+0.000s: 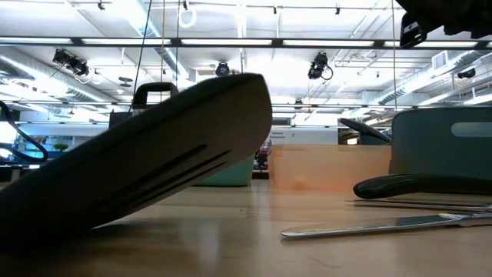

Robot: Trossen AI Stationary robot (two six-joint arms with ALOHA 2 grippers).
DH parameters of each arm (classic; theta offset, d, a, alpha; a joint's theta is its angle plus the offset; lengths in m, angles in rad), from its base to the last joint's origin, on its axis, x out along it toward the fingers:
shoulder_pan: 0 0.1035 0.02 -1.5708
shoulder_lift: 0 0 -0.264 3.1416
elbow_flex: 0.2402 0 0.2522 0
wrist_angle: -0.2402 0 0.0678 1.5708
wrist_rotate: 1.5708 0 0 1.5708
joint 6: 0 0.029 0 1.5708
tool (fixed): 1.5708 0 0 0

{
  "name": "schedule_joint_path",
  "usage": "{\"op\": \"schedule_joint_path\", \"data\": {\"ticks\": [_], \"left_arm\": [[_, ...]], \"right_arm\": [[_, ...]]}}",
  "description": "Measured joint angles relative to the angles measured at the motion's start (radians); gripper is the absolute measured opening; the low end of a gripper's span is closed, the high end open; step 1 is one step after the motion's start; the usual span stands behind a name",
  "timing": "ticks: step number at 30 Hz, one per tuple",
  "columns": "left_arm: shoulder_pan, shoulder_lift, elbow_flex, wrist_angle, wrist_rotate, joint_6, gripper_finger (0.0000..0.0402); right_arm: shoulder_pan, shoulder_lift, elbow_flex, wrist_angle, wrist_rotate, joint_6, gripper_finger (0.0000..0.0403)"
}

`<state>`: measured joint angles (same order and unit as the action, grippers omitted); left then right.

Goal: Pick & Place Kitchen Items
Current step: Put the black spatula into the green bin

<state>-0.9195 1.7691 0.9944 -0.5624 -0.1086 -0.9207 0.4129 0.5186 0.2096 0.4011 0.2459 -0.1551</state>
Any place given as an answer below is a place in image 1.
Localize steel-handled black slotted turner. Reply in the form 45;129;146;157
0;72;273;251

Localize silver knife blade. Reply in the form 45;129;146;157
279;212;492;239

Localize black ladle with white label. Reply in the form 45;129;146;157
352;172;492;200

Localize teal plastic bin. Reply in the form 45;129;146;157
194;154;255;188

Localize white sign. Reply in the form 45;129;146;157
268;126;339;146

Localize black crossbar with light strips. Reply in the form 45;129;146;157
0;36;492;49

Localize black monitor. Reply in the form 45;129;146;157
108;111;134;130

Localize blue-grey plastic bin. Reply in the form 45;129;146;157
388;106;492;182

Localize black ceiling spotlights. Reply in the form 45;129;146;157
52;48;90;77

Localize blue shelf unit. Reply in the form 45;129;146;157
13;134;74;159

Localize round black ceiling camera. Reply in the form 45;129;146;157
214;61;231;78

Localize black ceiling camera with cable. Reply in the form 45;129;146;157
307;52;334;81

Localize steel box grater black handle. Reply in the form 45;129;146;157
131;81;180;116

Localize white hanging ring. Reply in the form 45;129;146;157
178;7;198;28

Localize black hanging cable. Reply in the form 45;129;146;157
126;0;154;116

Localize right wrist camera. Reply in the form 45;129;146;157
398;12;428;50

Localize black looped cable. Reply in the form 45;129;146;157
0;99;50;163

